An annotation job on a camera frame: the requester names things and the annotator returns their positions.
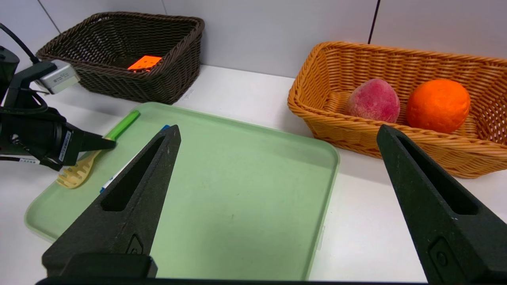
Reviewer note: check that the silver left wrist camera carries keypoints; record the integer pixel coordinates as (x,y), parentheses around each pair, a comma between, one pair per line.
(59,77)

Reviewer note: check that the orange wicker basket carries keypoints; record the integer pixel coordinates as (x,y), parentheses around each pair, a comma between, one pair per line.
(396,150)

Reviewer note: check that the orange fruit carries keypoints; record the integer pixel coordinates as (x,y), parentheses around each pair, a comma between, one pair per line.
(437,105)

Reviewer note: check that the red peach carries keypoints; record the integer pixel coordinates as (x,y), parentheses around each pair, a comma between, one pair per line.
(374,101)

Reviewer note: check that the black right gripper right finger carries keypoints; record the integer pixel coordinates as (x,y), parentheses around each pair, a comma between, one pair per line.
(431,213)

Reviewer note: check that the white marker with blue cap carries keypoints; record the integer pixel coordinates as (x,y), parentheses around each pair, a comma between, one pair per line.
(115,177)

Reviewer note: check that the orange and white puzzle cube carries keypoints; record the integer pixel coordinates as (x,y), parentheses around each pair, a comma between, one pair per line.
(145,63)

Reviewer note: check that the dark brown wicker basket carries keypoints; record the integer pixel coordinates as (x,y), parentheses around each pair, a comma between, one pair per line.
(166,79)

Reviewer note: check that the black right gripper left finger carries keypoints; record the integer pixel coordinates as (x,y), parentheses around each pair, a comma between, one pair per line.
(130,213)

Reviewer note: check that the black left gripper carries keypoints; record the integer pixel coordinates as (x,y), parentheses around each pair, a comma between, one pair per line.
(35,134)

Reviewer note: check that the light green plastic tray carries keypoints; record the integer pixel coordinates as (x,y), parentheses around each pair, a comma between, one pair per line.
(237,178)

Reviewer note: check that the green and yellow pasta spoon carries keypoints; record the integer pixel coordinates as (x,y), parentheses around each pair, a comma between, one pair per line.
(124,123)

